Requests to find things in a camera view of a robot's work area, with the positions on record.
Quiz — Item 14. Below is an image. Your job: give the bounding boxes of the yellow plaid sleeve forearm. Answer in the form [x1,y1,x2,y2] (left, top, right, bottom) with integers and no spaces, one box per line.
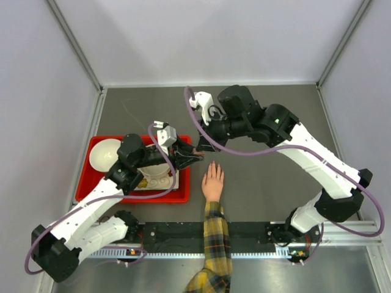
[184,201,233,292]

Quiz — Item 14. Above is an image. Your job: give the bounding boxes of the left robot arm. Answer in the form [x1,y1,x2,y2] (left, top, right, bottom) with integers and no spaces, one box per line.
[27,126,203,283]

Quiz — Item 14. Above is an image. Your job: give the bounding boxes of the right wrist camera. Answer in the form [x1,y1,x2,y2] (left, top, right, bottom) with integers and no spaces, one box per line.
[189,92,214,126]

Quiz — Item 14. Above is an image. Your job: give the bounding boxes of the pink nail polish bottle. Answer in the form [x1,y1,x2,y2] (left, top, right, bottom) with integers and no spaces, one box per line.
[192,148,205,157]

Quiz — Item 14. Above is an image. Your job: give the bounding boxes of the mannequin hand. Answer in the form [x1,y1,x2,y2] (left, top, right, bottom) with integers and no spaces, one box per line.
[201,161,225,202]

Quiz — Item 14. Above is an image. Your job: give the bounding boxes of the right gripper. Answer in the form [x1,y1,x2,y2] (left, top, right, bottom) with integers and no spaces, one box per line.
[195,110,247,153]

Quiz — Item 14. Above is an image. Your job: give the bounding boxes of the floral square plate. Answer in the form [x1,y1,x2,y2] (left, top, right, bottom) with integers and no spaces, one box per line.
[135,170,174,191]

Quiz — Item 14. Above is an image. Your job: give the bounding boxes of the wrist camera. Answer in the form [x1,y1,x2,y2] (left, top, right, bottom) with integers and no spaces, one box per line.
[153,121,177,156]
[189,92,214,126]

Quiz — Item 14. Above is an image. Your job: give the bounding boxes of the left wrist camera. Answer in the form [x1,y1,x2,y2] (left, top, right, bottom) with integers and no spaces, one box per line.
[153,121,177,156]

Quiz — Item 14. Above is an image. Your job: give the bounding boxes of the cream cup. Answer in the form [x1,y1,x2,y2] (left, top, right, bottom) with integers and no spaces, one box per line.
[138,163,170,178]

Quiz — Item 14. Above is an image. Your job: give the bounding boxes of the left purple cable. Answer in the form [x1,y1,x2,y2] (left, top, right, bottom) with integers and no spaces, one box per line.
[24,121,177,275]

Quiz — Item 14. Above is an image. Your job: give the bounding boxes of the white bowl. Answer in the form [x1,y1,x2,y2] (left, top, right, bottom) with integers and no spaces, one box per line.
[89,139,121,173]

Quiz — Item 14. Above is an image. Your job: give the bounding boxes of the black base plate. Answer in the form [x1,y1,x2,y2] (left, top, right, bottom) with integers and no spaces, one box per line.
[103,221,322,253]

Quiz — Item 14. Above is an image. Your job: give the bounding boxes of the red plastic tray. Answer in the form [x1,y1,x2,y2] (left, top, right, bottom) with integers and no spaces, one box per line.
[75,136,191,204]

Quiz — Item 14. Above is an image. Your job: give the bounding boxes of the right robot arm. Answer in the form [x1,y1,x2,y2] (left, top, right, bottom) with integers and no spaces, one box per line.
[186,85,372,242]

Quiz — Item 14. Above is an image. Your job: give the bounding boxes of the purple cable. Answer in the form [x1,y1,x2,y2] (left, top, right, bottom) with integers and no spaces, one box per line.
[24,121,177,275]
[184,85,386,266]

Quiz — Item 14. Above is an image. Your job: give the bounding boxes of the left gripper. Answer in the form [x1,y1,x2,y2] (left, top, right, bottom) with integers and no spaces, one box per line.
[135,134,204,172]

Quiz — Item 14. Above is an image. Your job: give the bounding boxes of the aluminium frame rail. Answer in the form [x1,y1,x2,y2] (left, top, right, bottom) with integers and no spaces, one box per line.
[66,220,381,261]

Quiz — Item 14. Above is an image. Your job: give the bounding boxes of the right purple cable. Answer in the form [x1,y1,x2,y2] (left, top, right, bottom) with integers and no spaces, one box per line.
[184,85,386,266]

